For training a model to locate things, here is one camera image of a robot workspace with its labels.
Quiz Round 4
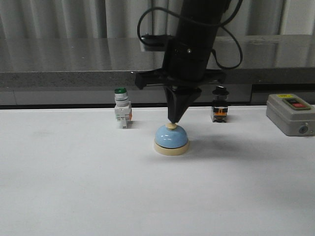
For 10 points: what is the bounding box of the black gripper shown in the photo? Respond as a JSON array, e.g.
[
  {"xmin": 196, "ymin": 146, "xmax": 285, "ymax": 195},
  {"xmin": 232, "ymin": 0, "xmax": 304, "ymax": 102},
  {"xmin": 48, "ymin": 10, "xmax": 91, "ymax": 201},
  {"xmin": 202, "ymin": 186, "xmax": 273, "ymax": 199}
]
[{"xmin": 135, "ymin": 38, "xmax": 226, "ymax": 122}]

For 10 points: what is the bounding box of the blue call bell cream base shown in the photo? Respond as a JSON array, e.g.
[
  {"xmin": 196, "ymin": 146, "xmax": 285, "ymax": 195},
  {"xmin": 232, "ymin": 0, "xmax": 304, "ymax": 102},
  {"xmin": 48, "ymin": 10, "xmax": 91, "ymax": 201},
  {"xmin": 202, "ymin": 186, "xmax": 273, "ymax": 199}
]
[{"xmin": 154, "ymin": 123, "xmax": 189, "ymax": 156}]

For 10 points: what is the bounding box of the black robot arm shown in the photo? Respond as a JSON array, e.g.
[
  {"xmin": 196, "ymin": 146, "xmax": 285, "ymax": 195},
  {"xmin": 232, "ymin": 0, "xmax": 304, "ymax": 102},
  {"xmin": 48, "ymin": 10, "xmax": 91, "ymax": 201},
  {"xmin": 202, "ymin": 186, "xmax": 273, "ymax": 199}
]
[{"xmin": 135, "ymin": 0, "xmax": 229, "ymax": 123}]

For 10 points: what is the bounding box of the grey curtain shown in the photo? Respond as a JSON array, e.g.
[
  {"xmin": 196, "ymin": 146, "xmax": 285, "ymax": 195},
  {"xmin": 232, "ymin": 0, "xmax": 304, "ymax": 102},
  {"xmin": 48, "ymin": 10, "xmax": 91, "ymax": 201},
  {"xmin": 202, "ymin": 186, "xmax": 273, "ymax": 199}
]
[{"xmin": 0, "ymin": 0, "xmax": 315, "ymax": 39}]

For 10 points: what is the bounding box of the black selector switch orange body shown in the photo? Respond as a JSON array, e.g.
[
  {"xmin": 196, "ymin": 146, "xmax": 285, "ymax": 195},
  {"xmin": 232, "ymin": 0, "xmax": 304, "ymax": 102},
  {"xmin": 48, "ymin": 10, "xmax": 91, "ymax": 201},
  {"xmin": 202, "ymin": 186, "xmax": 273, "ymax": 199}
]
[{"xmin": 211, "ymin": 86, "xmax": 229, "ymax": 122}]

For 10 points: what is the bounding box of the green pushbutton switch white body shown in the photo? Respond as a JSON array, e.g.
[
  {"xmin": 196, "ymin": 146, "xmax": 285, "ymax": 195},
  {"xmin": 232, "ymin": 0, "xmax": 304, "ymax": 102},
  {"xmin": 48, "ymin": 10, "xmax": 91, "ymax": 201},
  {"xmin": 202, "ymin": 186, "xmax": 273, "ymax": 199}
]
[{"xmin": 114, "ymin": 87, "xmax": 132, "ymax": 128}]

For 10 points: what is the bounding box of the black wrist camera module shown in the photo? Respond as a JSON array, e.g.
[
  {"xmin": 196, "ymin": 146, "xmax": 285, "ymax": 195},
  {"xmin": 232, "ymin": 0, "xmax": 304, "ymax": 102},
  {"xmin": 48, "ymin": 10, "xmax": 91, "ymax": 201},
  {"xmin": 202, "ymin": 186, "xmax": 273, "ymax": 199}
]
[{"xmin": 140, "ymin": 34, "xmax": 174, "ymax": 52}]

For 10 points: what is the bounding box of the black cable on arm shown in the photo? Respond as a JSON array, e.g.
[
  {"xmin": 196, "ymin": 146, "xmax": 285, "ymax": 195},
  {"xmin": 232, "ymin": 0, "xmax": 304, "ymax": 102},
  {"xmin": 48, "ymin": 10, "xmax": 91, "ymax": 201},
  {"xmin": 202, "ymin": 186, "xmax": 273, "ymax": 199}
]
[{"xmin": 136, "ymin": 0, "xmax": 244, "ymax": 70}]

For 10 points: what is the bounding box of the grey push button switch box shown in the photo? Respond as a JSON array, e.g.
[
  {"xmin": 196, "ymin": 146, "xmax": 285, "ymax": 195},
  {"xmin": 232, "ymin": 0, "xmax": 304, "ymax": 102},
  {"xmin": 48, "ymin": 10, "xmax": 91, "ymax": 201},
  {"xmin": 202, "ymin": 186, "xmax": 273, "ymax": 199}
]
[{"xmin": 266, "ymin": 94, "xmax": 315, "ymax": 136}]

